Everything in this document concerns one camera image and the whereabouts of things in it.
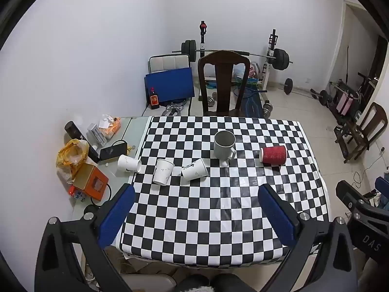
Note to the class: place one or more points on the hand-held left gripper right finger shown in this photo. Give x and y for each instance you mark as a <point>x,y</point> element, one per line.
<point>278,216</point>

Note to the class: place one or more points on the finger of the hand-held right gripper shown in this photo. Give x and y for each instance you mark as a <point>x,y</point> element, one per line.
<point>346,192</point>
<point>382,185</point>

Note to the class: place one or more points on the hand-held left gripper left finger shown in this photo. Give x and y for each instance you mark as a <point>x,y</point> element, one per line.
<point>117,216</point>

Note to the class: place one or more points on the white paper cup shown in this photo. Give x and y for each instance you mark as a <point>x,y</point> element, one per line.
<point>194,169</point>
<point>162,172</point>
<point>127,162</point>

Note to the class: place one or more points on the red ribbed paper cup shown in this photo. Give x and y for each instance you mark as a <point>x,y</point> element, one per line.
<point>275,155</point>

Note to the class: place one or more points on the orange cardboard box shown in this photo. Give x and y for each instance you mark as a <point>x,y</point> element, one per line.
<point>91,181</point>

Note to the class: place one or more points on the small orange blue box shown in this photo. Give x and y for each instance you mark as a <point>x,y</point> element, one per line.
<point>77,195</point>

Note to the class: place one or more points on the wooden chair with curved back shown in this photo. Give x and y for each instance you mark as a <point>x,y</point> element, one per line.
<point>363,130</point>

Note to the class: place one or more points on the black power bank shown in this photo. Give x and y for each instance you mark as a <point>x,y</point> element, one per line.
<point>113,151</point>

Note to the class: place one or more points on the yellow plastic bag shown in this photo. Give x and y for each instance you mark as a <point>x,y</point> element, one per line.
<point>71,158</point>

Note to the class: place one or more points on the black white checkered tablecloth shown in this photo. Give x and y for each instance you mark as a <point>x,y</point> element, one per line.
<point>197,213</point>

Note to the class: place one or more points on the person's leg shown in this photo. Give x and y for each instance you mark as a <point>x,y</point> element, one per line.
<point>232,283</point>

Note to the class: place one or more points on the grey ceramic mug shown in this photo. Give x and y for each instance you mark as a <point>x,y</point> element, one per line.
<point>223,149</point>

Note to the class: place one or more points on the orange snack bag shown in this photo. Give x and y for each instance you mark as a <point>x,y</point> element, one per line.
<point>112,127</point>

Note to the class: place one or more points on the black cylinder speaker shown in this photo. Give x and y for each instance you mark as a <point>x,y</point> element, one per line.
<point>73,130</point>

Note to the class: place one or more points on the black exercise machine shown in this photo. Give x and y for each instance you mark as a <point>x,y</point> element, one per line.
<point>349,92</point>

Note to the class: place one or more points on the chrome dumbbell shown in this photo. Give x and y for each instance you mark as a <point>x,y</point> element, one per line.
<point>267,109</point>
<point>211,101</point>

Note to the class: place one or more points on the dark glass bottle red label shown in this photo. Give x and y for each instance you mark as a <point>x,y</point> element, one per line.
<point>154,100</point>

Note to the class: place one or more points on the small barbell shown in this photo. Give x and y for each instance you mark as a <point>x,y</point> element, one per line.
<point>288,85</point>

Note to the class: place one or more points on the badminton racket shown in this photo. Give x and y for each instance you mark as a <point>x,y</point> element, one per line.
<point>253,91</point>

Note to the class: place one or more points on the blue board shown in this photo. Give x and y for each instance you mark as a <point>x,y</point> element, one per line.
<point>170,85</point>

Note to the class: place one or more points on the plastic bag with print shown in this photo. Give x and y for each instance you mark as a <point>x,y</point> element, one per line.
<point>252,70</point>

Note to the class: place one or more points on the barbell with black plates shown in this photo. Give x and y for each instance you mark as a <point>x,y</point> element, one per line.
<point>281,58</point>

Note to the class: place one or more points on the dark wooden chair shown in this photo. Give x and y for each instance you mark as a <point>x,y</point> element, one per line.
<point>225,76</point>

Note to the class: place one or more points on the white padded chair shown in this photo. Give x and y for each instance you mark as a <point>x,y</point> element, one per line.
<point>167,62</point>

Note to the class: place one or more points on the white black rack post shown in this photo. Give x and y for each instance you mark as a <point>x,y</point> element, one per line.
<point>272,44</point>

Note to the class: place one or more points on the black red rack post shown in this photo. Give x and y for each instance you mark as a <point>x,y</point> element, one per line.
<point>202,36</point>

